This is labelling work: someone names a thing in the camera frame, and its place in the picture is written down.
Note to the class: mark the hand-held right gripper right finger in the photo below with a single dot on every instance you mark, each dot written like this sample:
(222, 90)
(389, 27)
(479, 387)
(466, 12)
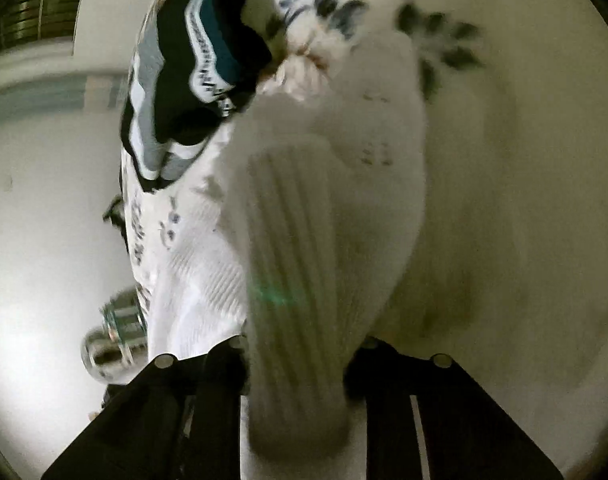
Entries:
(434, 420)

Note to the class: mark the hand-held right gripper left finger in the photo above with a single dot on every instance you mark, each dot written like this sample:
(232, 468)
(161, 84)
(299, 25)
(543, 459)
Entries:
(149, 420)

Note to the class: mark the white knit sweater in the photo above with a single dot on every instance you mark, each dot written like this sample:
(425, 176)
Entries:
(294, 240)

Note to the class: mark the green shelf rack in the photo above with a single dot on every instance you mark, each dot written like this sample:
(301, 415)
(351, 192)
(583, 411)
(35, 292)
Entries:
(116, 330)

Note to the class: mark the striped folded sweater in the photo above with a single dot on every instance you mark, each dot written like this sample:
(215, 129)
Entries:
(184, 60)

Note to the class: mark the floral bed cover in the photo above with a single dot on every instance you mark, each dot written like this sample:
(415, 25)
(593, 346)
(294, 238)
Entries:
(334, 5)

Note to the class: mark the barred window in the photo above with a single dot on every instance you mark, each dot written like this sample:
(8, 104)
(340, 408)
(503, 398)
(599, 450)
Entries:
(44, 0)

